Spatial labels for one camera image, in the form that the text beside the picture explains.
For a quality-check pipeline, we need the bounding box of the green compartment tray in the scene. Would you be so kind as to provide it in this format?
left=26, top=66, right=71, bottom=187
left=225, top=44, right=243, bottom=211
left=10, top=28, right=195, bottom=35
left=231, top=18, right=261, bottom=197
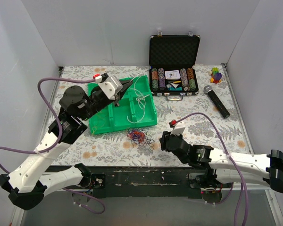
left=89, top=76, right=158, bottom=135

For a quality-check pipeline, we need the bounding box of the white wire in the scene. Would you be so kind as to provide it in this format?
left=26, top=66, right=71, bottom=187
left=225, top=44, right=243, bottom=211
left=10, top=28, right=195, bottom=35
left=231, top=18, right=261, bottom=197
left=126, top=73, right=153, bottom=124

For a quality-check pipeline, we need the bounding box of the coloured wire bundle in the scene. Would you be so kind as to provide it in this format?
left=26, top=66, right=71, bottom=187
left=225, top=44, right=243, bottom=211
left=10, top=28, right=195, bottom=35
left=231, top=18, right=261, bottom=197
left=126, top=128, right=156, bottom=151

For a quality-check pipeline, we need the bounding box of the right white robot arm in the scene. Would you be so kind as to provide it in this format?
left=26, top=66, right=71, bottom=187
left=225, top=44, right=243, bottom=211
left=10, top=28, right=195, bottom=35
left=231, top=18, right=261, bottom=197
left=159, top=131, right=283, bottom=193

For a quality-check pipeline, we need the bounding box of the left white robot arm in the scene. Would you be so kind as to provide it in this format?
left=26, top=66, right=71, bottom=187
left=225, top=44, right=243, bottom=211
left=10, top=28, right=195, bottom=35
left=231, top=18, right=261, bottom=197
left=0, top=74, right=133, bottom=210

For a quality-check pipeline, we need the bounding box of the floral table mat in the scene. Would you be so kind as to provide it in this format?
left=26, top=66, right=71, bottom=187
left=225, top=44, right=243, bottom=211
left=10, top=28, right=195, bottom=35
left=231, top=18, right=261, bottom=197
left=54, top=65, right=252, bottom=167

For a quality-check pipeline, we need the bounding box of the black poker chip case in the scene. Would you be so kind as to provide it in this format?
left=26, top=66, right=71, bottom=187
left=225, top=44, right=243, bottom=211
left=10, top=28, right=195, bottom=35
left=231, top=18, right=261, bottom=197
left=149, top=32, right=200, bottom=101

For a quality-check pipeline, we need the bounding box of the black handheld microphone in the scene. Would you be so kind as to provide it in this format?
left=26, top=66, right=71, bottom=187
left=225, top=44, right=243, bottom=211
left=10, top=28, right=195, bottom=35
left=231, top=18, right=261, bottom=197
left=204, top=85, right=230, bottom=119

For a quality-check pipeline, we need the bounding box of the colourful toy block train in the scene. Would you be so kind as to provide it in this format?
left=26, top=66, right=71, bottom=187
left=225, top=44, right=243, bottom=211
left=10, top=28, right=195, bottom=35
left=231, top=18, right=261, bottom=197
left=210, top=67, right=222, bottom=84

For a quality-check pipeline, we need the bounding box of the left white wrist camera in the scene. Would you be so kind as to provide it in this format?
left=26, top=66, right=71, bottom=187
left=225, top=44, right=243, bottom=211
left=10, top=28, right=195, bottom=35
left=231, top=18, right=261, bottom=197
left=93, top=73, right=123, bottom=101

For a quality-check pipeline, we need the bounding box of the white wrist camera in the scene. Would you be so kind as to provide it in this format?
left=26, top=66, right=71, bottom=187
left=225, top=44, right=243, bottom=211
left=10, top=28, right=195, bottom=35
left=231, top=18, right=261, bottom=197
left=169, top=120, right=185, bottom=136
left=93, top=73, right=123, bottom=101

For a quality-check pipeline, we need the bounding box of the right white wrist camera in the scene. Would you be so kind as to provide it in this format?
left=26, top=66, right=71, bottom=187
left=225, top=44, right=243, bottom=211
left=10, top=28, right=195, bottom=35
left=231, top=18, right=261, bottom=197
left=169, top=120, right=185, bottom=136

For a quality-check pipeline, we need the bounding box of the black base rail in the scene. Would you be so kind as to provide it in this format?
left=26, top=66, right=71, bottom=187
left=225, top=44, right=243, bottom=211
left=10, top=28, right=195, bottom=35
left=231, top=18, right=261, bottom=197
left=56, top=161, right=239, bottom=200

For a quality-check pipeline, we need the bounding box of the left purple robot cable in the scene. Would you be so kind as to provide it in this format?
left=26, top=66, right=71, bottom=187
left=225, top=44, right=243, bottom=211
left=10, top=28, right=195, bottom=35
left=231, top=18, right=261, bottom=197
left=0, top=77, right=106, bottom=215

